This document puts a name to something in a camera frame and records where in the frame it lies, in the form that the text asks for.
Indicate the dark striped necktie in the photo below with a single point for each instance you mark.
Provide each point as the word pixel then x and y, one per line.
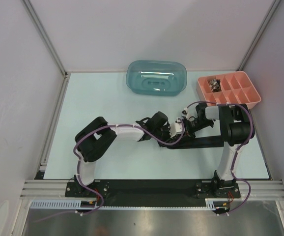
pixel 188 142

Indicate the aluminium extrusion rail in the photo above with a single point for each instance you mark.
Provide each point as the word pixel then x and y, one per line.
pixel 261 190

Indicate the rolled tie in tray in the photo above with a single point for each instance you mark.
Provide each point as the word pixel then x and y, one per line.
pixel 215 85

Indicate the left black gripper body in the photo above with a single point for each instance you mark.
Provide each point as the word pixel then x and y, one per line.
pixel 164 135

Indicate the teal transparent plastic tub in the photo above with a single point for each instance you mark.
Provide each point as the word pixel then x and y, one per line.
pixel 159 78

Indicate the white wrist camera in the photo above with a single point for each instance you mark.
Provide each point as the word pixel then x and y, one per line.
pixel 176 128
pixel 185 113

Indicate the pink compartment organizer tray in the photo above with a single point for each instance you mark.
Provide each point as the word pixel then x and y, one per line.
pixel 236 88

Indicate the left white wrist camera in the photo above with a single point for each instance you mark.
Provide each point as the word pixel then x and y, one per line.
pixel 176 128

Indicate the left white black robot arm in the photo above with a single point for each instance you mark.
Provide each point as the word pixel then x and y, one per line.
pixel 95 139

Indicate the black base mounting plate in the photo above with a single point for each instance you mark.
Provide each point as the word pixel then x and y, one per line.
pixel 153 193

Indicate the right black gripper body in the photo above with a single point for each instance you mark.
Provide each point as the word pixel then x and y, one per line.
pixel 196 125

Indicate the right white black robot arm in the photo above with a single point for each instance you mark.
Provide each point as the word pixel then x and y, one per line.
pixel 236 129

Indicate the white slotted cable duct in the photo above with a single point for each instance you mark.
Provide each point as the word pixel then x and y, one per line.
pixel 85 205

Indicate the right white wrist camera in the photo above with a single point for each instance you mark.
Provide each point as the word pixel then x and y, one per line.
pixel 185 113

